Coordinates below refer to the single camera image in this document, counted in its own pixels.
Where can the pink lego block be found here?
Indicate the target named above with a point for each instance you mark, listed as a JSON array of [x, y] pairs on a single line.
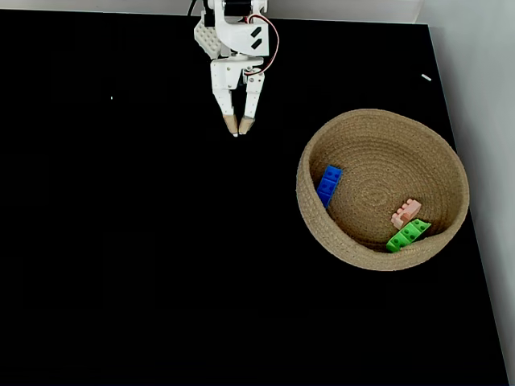
[[404, 217]]

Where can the green lego block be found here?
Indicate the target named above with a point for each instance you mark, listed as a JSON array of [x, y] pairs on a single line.
[[406, 235]]

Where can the blue lego block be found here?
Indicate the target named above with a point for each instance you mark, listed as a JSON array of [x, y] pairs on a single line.
[[330, 185]]

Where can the small white tape strip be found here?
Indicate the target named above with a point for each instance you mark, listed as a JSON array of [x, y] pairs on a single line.
[[426, 77]]

